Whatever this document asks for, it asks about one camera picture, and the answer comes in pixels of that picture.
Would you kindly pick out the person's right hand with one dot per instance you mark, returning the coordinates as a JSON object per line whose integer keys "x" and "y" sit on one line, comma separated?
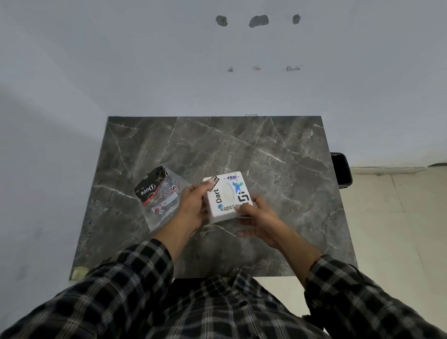
{"x": 260, "y": 223}

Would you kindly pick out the person's left hand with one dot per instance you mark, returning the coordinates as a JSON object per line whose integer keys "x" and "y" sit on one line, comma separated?
{"x": 190, "y": 205}

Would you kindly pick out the person's left thumb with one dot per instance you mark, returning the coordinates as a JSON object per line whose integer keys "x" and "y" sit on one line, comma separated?
{"x": 204, "y": 184}

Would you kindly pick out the person's right thumb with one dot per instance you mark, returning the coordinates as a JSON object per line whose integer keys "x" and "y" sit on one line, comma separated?
{"x": 245, "y": 209}

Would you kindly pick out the white box with stickers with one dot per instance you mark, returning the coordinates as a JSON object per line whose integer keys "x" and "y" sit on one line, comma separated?
{"x": 227, "y": 197}

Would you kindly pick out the person's right forearm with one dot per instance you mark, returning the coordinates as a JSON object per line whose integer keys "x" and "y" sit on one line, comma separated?
{"x": 295, "y": 251}

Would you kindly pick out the person's left forearm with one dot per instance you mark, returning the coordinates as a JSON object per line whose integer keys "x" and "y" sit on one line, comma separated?
{"x": 164, "y": 251}

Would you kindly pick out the clear plastic bag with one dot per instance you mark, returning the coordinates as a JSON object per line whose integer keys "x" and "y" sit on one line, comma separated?
{"x": 162, "y": 197}

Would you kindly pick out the black and red sachet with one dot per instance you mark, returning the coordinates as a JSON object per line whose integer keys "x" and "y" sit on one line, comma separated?
{"x": 155, "y": 190}

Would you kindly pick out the person's plaid shirt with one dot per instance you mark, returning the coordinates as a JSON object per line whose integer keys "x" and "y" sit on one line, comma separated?
{"x": 209, "y": 300}

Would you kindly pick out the yellow tape piece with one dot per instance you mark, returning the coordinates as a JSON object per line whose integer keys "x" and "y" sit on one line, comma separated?
{"x": 79, "y": 272}

